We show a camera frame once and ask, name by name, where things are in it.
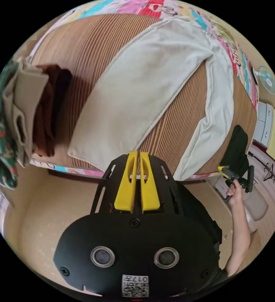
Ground bed with woven mat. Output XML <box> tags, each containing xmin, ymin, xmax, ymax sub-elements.
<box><xmin>25</xmin><ymin>0</ymin><xmax>259</xmax><ymax>182</ymax></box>

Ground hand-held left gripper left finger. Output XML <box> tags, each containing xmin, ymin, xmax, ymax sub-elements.
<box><xmin>114</xmin><ymin>151</ymin><xmax>138</xmax><ymax>212</ymax></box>

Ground electric fan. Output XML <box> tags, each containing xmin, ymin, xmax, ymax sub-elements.
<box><xmin>257</xmin><ymin>65</ymin><xmax>275</xmax><ymax>96</ymax></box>

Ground pile of clothes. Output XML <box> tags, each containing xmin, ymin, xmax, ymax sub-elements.
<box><xmin>0</xmin><ymin>55</ymin><xmax>73</xmax><ymax>190</ymax></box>

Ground white pants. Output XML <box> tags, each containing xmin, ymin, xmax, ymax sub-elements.
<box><xmin>68</xmin><ymin>18</ymin><xmax>235</xmax><ymax>182</ymax></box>

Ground grey drawer cupboard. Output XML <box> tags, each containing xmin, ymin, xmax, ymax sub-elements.
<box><xmin>253</xmin><ymin>102</ymin><xmax>274</xmax><ymax>148</ymax></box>

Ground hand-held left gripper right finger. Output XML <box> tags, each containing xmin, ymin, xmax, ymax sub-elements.
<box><xmin>140</xmin><ymin>152</ymin><xmax>161</xmax><ymax>212</ymax></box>

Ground black garment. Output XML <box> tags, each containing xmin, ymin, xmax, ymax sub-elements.
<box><xmin>222</xmin><ymin>125</ymin><xmax>250</xmax><ymax>176</ymax></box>

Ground person's right forearm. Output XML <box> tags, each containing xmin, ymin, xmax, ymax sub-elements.
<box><xmin>224</xmin><ymin>202</ymin><xmax>252</xmax><ymax>277</ymax></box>

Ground person's body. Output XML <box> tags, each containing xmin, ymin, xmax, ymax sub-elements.
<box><xmin>175</xmin><ymin>183</ymin><xmax>270</xmax><ymax>297</ymax></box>

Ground person's right hand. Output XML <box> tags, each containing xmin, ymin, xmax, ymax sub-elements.
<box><xmin>226</xmin><ymin>181</ymin><xmax>244</xmax><ymax>206</ymax></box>

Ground black clothes hanger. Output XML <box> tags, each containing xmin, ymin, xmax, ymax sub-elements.
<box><xmin>248</xmin><ymin>151</ymin><xmax>275</xmax><ymax>193</ymax></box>

